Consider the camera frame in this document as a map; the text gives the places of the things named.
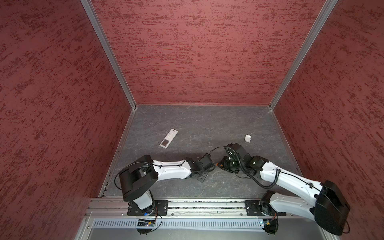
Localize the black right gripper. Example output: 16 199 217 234
216 156 244 174

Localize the white battery cover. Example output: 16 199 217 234
245 135 252 143

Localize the white remote with screen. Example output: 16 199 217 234
160 129 178 149

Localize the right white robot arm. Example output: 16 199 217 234
217 144 351 236

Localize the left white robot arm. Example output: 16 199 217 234
117 153 215 211

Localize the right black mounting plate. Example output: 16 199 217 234
245 200 287 217

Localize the black mounting plate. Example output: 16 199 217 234
127 200 169 216
245 200 287 217

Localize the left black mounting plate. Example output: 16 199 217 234
127 200 169 216

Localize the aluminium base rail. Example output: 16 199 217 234
85 197 329 217

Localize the perforated cable duct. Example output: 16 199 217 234
92 218 265 231

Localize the aluminium corner post right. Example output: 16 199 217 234
269 0 338 112

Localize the aluminium corner post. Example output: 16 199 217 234
269 0 338 112
81 0 137 111

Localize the aluminium corner post left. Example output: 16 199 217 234
81 0 137 111

